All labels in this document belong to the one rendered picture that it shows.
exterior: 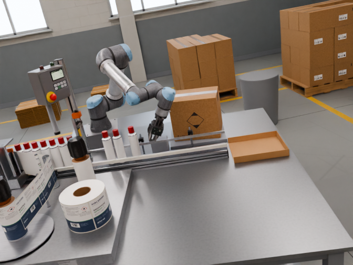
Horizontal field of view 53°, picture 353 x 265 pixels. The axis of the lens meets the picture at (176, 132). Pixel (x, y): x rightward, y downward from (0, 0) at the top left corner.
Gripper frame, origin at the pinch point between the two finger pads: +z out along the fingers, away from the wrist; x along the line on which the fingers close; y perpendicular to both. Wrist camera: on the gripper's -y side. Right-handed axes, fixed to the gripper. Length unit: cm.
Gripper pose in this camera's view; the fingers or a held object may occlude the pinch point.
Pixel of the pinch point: (151, 140)
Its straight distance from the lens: 209.5
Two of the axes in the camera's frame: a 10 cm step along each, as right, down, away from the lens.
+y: 0.0, 5.0, -8.7
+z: -3.2, 8.2, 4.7
